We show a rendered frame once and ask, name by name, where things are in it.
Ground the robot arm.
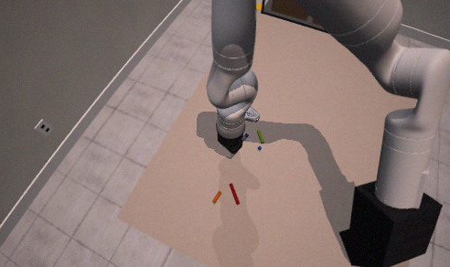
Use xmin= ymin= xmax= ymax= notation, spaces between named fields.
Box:
xmin=207 ymin=0 xmax=450 ymax=208

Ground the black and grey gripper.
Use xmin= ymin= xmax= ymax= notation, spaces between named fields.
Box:
xmin=216 ymin=106 xmax=260 ymax=154

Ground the orange rod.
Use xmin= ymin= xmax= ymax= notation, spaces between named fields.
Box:
xmin=212 ymin=191 xmax=221 ymax=203

